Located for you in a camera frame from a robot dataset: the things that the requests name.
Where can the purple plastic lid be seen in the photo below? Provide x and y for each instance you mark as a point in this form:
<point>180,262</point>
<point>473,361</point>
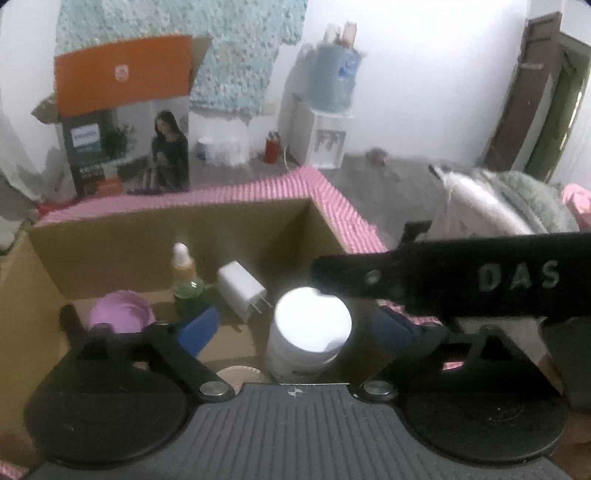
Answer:
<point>120,311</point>

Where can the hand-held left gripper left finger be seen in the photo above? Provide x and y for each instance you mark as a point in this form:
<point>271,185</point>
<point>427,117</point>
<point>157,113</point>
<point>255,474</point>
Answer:
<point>201,330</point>

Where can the orange-flap printed carton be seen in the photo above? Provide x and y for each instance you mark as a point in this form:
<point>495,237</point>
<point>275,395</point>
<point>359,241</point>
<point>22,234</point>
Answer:
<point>124,69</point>

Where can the white water dispenser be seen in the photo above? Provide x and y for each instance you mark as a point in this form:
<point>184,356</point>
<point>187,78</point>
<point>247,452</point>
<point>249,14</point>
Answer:
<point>300,129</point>

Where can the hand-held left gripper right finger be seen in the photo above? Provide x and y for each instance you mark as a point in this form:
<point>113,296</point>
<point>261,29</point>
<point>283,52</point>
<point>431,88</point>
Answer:
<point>390,330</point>

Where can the white curtain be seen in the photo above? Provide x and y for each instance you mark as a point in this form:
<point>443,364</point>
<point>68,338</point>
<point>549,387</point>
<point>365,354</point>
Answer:
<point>18,152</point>

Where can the pink checkered cloth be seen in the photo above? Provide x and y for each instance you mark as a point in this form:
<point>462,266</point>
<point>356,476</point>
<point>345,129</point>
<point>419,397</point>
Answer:
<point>332,194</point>

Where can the white charger plug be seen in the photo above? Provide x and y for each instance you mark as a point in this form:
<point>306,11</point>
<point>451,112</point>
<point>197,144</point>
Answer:
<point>238,284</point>

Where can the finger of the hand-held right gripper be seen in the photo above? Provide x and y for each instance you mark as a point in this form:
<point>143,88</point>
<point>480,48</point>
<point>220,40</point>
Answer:
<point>346,272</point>

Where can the amber dropper bottle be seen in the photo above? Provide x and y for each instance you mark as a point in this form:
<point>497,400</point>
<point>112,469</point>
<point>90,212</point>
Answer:
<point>182,270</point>

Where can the white pill bottle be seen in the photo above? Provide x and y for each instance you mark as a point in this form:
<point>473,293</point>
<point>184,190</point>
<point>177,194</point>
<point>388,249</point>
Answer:
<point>309,323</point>

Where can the small grey object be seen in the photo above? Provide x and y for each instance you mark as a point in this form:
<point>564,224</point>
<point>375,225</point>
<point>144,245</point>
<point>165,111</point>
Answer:
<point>378,155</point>

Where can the brown door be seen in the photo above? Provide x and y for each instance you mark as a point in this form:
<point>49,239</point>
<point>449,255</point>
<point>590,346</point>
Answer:
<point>526,92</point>

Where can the red bottle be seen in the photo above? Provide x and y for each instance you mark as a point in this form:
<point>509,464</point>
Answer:
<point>271,147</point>

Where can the large cardboard box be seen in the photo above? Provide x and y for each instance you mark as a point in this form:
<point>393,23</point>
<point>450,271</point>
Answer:
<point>138,240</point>

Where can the small green bottle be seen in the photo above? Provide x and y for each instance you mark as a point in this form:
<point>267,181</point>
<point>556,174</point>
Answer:
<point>189,294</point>

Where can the blue patterned wall cloth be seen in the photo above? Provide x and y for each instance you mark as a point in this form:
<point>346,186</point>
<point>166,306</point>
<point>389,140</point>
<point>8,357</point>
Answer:
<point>240,55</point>

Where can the white cloth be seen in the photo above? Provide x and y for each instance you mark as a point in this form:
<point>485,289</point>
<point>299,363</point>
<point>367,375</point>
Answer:
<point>466,198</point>

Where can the white plastic bag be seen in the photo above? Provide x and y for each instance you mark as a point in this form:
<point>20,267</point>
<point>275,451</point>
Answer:
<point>224,150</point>

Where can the blue water jug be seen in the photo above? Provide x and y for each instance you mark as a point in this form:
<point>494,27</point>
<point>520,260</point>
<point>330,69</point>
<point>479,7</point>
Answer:
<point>332,78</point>

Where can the small pale bottle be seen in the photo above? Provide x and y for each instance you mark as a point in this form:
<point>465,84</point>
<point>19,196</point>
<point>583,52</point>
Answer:
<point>349,32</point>
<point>331,33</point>

